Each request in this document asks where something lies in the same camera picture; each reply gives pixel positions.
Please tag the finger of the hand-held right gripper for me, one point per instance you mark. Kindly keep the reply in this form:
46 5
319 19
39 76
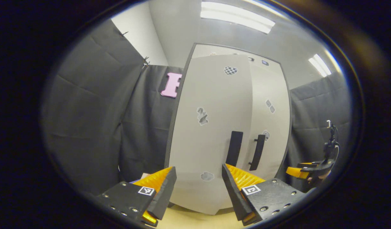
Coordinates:
295 172

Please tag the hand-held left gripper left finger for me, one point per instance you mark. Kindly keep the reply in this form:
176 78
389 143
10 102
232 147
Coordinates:
162 194

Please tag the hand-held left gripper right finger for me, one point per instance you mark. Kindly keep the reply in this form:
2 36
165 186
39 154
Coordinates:
235 190

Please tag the white shoe cabinet door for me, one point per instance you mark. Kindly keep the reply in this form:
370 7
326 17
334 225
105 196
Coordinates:
211 143
273 143

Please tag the grey shoe cabinet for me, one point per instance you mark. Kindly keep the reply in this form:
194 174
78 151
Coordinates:
214 48

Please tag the pale flat object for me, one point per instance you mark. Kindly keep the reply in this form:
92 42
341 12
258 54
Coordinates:
141 177

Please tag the ceiling light panel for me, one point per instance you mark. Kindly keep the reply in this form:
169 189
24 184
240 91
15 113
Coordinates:
236 17
320 65

